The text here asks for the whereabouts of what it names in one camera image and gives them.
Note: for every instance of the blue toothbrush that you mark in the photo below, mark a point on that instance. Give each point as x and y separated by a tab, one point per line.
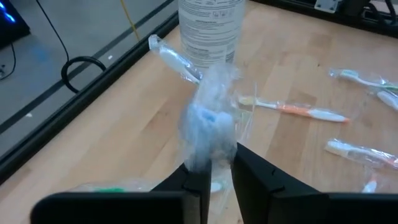
206	124

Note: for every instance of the green toothbrush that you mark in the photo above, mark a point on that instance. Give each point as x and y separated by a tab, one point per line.
357	79
109	189

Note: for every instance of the purple toothbrush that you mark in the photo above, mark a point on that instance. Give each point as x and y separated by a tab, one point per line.
388	99

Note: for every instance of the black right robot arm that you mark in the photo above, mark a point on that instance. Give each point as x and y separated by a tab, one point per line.
354	7

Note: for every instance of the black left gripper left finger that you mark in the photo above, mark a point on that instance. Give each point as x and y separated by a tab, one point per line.
174	205

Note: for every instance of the black computer with lights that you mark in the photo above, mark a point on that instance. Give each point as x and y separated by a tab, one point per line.
12	31

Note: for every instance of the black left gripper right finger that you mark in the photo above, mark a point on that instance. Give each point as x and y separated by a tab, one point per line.
273	202

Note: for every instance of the orange toothbrush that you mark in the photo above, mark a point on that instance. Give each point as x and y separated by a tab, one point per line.
174	59
354	151
292	109
370	186

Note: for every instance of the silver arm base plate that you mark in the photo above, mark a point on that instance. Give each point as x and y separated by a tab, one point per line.
325	4

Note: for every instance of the white wipes canister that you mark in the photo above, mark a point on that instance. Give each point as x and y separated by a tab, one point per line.
211	31

